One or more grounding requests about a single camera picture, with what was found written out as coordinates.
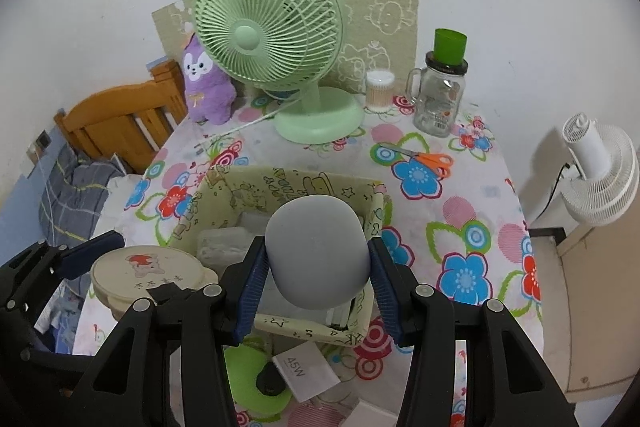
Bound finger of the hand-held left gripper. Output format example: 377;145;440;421
147;283;176;306
0;230;126;315

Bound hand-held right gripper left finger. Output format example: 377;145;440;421
75;237;268;427

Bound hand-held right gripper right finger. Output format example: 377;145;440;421
370;238;581;427

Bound cream round bear case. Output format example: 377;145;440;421
90;244;220;323

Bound white round device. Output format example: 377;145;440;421
265;194;373;310

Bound green coaster with black object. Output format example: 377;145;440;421
222;342;296;418

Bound black car key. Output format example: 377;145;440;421
255;364;293;397

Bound white charger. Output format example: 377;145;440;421
271;341;341;404

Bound patterned storage box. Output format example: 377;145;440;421
170;164;393;348

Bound white square box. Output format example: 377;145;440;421
345;397;401;427

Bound purple plush toy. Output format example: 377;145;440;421
181;32;237;125

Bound glass jar mug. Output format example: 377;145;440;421
405;52;469;138

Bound cotton swab container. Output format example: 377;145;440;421
364;69;396;114

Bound beige wardrobe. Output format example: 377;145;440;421
530;207;640;403

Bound white standing fan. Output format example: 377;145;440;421
525;111;640;228

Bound green desk fan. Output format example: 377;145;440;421
192;0;364;145

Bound green plastic cup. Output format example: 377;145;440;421
432;28;469;65

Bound green patterned board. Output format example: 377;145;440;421
151;0;422;100

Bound orange handled scissors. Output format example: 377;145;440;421
377;142;453;179

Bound white fan cable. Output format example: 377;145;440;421
195;107;286;152

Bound black fan cable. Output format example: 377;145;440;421
537;162;573;218

